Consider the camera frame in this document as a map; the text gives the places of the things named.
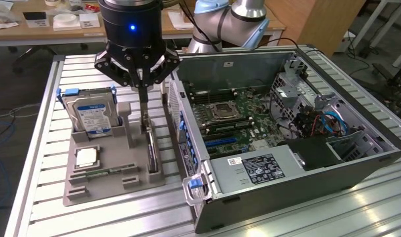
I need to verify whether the CPU chip with silver lid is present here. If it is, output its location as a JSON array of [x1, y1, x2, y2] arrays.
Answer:
[[75, 149, 102, 167]]

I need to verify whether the white desk frame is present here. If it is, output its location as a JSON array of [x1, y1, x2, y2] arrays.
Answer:
[[348, 0, 401, 67]]

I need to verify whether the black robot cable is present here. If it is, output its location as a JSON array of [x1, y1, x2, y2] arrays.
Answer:
[[182, 0, 223, 52]]

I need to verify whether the RAM stick with white label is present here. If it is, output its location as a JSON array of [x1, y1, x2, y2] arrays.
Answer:
[[203, 120, 255, 134]]

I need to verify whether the CPU socket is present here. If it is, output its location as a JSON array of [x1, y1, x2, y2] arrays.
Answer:
[[213, 102, 242, 120]]

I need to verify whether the Nvidia graphics card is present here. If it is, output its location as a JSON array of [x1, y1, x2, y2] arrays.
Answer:
[[139, 86, 162, 174]]

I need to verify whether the black wire bundle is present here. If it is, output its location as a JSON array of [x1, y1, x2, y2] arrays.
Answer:
[[279, 111, 320, 139]]

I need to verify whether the white paper stack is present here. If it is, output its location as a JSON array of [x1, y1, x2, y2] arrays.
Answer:
[[169, 11, 195, 31]]

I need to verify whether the green RAM stick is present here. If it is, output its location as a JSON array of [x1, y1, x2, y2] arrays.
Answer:
[[83, 165, 131, 175]]

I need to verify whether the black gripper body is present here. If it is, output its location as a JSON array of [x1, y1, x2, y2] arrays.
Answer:
[[99, 0, 169, 71]]

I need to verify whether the blue expansion slot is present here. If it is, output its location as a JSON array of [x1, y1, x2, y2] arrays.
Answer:
[[206, 137, 238, 147]]

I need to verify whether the black power cable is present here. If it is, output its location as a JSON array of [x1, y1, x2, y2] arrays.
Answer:
[[258, 37, 323, 54]]

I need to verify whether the black and white box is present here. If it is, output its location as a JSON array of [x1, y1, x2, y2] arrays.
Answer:
[[22, 11, 53, 28]]

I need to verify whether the white box with round dish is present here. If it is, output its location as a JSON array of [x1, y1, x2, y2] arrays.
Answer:
[[53, 13, 83, 32]]

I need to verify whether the white labelled box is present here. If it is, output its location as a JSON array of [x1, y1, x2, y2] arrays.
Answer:
[[79, 13, 102, 29]]

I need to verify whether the grey parts rack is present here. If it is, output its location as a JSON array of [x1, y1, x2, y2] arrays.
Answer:
[[62, 101, 167, 207]]

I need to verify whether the green Dell motherboard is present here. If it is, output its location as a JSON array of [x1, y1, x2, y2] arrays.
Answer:
[[186, 82, 290, 160]]

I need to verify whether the hard disk with blue carrier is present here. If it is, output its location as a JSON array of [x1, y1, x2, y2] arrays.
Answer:
[[57, 83, 119, 139]]

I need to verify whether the white floor cable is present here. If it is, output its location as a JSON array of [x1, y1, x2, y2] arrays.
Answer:
[[0, 103, 41, 118]]

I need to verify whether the grey power supply unit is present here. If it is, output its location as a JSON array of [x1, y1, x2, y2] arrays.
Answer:
[[210, 144, 307, 196]]

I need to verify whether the red wire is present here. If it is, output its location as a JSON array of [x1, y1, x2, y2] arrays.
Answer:
[[311, 115, 324, 136]]

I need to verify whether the blue floor cable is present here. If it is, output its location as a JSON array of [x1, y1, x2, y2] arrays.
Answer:
[[0, 118, 17, 213]]

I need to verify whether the black office chair base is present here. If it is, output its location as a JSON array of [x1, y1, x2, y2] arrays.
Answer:
[[7, 44, 58, 74]]

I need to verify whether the red packet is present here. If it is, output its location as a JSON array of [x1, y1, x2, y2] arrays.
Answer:
[[85, 2, 102, 13]]

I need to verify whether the wooden desk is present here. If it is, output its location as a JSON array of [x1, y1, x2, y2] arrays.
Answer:
[[0, 0, 110, 47], [105, 0, 287, 47]]

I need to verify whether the clear plastic bag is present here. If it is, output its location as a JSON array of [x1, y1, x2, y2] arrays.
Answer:
[[0, 0, 15, 23]]

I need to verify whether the grey slanted disk bay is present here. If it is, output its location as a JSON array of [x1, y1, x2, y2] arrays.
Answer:
[[326, 130, 386, 162]]

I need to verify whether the grey perforated disk bay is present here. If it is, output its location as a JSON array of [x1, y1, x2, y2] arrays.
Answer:
[[272, 72, 320, 117]]

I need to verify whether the open black PC case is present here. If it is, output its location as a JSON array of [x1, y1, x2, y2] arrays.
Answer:
[[162, 45, 401, 234]]

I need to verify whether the blue wire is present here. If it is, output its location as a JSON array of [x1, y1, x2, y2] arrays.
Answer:
[[320, 111, 350, 137]]

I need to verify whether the wooden cabinet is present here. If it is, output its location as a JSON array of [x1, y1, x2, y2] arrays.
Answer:
[[264, 0, 368, 57]]

